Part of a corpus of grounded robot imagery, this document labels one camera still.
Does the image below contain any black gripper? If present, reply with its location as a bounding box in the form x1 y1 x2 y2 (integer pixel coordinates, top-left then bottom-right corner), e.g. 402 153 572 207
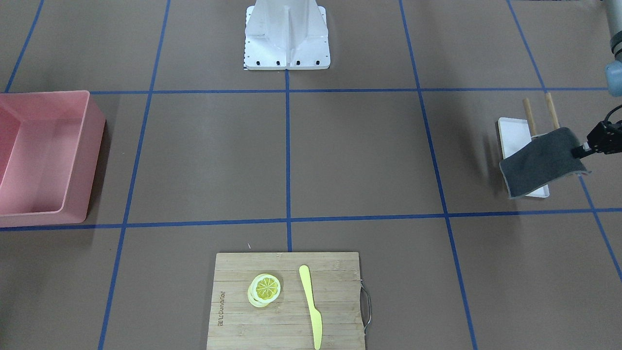
571 122 622 159

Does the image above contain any dark grey cleaning cloth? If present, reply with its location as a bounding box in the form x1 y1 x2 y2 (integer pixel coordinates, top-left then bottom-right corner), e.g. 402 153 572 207
500 128 588 198

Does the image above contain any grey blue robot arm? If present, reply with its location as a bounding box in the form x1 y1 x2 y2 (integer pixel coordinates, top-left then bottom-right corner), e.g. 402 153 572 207
572 0 622 159

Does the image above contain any white rack base tray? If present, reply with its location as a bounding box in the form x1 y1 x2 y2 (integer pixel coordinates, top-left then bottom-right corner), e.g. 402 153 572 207
497 117 550 199

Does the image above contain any yellow plastic knife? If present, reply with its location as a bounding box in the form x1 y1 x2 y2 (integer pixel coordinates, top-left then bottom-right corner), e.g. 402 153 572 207
298 264 324 350

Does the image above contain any bamboo cutting board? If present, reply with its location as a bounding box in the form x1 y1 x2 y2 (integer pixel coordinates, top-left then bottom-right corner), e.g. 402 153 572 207
206 252 366 350

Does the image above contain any yellow lemon slice toy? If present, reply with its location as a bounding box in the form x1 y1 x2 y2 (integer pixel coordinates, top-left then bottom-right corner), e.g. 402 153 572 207
247 273 281 308

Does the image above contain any pink plastic bin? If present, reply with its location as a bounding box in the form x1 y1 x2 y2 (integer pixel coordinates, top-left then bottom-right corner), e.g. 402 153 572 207
0 90 106 228

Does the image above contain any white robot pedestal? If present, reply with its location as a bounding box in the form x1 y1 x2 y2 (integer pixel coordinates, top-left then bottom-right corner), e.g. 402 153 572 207
243 0 331 70

